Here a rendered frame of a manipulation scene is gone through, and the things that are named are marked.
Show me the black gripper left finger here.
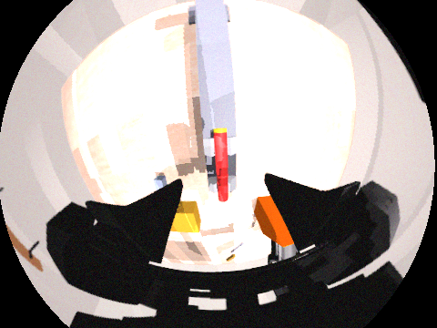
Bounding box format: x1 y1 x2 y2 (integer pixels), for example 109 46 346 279
85 179 183 263

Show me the red cylindrical rod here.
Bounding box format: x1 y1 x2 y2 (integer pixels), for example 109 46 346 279
212 128 229 201

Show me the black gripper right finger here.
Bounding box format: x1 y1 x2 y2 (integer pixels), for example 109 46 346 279
263 172 361 251

